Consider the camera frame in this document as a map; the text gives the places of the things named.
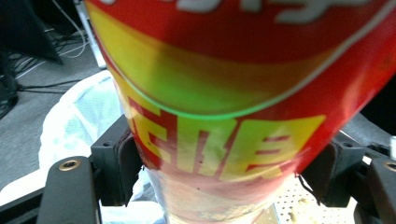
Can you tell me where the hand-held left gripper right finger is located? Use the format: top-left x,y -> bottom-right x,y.
298,140 -> 368,208

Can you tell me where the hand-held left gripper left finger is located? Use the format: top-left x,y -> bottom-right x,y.
90,114 -> 144,207

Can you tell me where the red chip can yellow lid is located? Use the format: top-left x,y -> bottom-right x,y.
83,0 -> 396,224

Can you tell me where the beige container with perforated insert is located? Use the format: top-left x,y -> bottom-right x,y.
253,175 -> 360,224

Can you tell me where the black equipment stand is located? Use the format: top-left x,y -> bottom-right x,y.
0,0 -> 64,65

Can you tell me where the black floor cable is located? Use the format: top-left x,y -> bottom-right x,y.
17,77 -> 83,95

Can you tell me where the white desk frame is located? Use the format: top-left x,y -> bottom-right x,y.
73,0 -> 108,70

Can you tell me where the white floor cable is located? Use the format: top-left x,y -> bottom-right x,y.
13,0 -> 92,80

